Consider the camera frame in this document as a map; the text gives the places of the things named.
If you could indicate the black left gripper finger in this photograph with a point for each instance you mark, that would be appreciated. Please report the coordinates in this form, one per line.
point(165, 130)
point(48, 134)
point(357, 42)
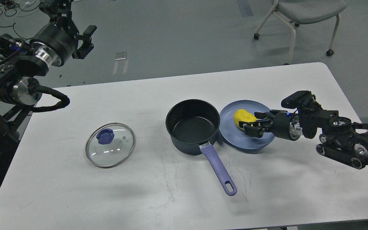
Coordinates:
point(84, 43)
point(59, 12)

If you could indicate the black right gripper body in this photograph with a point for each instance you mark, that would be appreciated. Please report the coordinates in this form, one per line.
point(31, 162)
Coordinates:
point(280, 124)

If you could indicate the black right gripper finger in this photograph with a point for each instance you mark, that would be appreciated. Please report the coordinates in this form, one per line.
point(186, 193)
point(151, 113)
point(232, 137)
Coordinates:
point(269, 115)
point(256, 128)

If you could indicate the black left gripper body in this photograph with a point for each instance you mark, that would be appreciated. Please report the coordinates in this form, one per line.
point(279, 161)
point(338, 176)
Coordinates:
point(60, 38)

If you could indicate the yellow potato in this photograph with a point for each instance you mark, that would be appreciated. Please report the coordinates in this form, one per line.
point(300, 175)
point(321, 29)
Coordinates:
point(242, 115)

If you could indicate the glass lid with blue knob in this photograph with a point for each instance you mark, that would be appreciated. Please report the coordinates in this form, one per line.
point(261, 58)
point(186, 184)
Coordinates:
point(110, 145)

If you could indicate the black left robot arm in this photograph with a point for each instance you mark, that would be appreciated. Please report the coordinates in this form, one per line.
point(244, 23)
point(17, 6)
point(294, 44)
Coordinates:
point(22, 60)

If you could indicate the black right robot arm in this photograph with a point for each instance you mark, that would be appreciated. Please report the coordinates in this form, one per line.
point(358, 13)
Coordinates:
point(341, 139)

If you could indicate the blue plate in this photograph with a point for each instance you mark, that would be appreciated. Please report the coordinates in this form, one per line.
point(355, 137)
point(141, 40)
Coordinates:
point(235, 136)

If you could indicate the grey office chair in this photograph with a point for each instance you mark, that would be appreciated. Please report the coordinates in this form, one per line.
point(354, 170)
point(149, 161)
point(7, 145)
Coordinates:
point(294, 13)

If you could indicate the dark pot with purple handle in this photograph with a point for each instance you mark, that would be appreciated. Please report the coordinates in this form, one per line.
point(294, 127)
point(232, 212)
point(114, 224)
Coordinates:
point(193, 126)

